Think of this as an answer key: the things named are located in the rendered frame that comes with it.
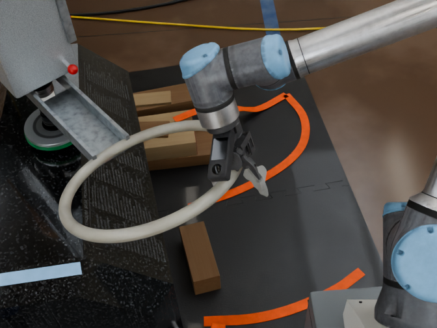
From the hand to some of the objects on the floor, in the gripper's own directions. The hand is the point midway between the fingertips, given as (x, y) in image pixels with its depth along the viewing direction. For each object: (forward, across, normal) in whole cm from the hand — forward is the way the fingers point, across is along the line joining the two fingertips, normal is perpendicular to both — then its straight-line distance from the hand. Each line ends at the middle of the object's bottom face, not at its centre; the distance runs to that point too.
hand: (241, 196), depth 132 cm
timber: (+92, +72, -64) cm, 133 cm away
